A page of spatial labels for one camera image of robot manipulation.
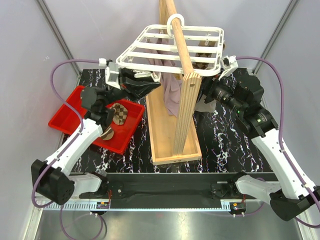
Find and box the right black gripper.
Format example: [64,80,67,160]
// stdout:
[181,70,246,115]

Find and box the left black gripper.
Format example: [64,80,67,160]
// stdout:
[102,68,161,108]

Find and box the white hanger clip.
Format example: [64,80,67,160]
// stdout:
[133,69,162,82]

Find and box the brown argyle sock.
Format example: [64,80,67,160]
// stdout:
[111,103,128,126]
[192,39,217,71]

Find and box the white clip hanger frame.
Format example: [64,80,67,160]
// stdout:
[116,13,225,76]

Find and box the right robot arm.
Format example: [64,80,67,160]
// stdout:
[199,75,320,221]

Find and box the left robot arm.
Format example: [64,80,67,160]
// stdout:
[31,67,161,208]

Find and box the grey beige sock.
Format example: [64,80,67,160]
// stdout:
[194,100,217,113]

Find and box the mauve sock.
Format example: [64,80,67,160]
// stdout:
[146,38,182,117]

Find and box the wooden stand with tray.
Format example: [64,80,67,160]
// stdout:
[146,0,202,166]

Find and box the red plastic tray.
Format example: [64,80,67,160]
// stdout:
[48,85,145,155]

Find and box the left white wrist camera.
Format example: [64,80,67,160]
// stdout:
[98,58,121,90]

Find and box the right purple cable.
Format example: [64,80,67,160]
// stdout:
[207,56,320,229]

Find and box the purple cable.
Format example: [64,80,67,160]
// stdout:
[31,58,110,240]
[207,56,320,229]

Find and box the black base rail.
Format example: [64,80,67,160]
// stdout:
[61,172,257,210]

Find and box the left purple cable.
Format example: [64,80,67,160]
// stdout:
[31,58,110,240]

